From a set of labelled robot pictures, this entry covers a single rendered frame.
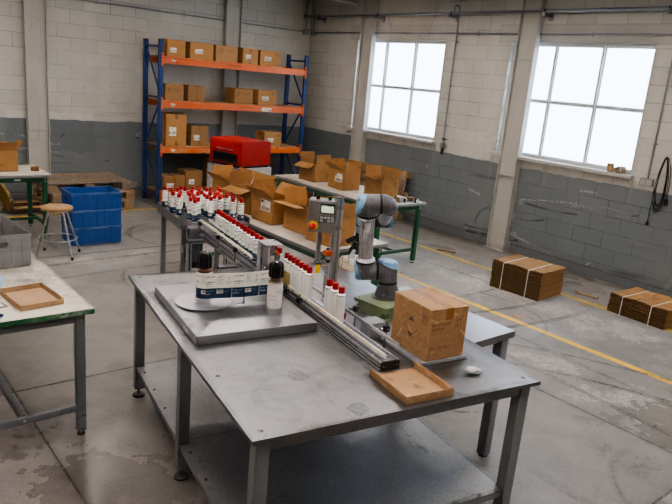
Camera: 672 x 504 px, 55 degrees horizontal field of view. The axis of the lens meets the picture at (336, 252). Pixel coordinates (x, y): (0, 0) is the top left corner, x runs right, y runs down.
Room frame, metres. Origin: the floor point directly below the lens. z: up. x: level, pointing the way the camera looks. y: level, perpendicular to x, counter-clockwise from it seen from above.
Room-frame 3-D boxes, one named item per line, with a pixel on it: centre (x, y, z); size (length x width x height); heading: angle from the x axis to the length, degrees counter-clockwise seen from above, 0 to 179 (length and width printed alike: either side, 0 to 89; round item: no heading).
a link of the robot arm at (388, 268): (3.76, -0.31, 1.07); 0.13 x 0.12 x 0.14; 93
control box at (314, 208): (3.73, 0.09, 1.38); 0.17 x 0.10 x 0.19; 86
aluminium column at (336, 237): (3.70, 0.01, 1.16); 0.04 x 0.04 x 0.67; 30
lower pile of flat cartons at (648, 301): (6.60, -3.36, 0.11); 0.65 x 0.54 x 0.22; 38
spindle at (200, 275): (3.44, 0.72, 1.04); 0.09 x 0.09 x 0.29
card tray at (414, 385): (2.73, -0.39, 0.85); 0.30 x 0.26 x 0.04; 30
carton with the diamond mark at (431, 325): (3.15, -0.51, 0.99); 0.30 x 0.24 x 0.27; 32
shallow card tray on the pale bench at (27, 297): (3.47, 1.70, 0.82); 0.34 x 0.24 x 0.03; 46
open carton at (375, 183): (8.03, -0.46, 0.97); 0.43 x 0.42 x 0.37; 127
